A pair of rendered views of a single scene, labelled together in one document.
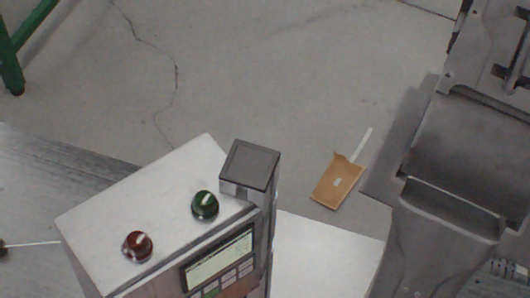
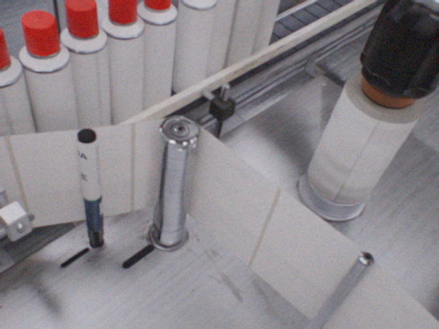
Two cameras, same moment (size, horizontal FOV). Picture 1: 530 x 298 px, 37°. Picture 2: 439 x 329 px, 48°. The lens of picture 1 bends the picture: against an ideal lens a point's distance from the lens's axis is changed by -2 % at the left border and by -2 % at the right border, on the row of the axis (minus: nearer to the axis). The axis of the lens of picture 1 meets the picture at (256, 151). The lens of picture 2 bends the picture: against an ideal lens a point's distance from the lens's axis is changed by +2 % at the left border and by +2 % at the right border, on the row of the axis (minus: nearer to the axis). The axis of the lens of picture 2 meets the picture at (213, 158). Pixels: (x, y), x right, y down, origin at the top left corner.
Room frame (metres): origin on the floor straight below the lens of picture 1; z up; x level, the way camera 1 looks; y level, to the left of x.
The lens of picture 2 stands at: (-0.05, 0.48, 1.39)
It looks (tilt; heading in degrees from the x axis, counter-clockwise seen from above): 49 degrees down; 289
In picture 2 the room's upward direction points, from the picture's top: 12 degrees clockwise
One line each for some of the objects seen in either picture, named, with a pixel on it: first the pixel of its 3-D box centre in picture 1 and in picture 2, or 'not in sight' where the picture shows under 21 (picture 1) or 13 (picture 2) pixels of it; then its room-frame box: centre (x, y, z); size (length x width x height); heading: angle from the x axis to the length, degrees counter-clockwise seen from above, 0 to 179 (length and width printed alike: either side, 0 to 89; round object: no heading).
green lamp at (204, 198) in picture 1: (204, 203); not in sight; (0.35, 0.05, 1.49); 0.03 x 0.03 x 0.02
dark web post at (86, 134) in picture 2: not in sight; (92, 196); (0.15, 0.25, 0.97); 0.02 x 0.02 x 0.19
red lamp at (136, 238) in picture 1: (137, 243); not in sight; (0.30, 0.10, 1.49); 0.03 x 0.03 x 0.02
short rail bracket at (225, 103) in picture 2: not in sight; (221, 114); (0.13, -0.02, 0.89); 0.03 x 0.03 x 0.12; 72
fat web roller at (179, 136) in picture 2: not in sight; (172, 188); (0.09, 0.20, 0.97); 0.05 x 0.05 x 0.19
